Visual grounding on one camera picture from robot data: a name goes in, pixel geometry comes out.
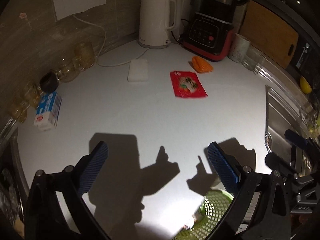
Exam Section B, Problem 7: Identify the yellow bowl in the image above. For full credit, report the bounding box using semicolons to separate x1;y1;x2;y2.
299;76;312;94

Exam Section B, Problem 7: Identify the red snack wrapper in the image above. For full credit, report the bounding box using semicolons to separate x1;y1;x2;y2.
170;71;207;98

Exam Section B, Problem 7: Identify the white electric kettle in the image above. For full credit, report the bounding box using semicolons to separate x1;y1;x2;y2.
138;0;181;49

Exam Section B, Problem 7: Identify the red black blender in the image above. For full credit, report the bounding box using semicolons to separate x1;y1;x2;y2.
181;0;249;62

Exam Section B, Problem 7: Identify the orange mesh scrubber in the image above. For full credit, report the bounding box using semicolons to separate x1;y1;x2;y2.
191;56;213;74

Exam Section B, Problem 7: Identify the amber glass jar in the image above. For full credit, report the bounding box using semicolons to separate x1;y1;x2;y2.
74;41;95;72
56;61;79;83

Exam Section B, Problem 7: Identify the green plastic trash basket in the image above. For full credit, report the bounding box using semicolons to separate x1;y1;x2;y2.
172;189;234;239

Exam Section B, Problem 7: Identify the stainless steel sink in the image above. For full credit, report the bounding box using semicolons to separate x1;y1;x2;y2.
264;84;316;160

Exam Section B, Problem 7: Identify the wooden cutting board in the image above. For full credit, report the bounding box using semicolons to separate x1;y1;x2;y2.
240;1;298;69

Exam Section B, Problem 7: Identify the white power cable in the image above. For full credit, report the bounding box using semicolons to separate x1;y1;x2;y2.
72;13;150;68

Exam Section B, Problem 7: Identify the dark round jar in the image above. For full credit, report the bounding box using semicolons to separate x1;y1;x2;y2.
39;72;59;94

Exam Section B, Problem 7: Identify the white sponge block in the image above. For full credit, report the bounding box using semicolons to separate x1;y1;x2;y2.
127;59;149;82

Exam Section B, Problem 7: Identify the white ceramic cup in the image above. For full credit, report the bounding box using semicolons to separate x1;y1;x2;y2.
228;34;251;63

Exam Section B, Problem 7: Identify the clear glass mug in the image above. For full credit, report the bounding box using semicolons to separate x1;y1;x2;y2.
241;45;265;72

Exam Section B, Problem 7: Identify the blue white milk carton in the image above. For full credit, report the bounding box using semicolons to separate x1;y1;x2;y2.
34;92;62;131

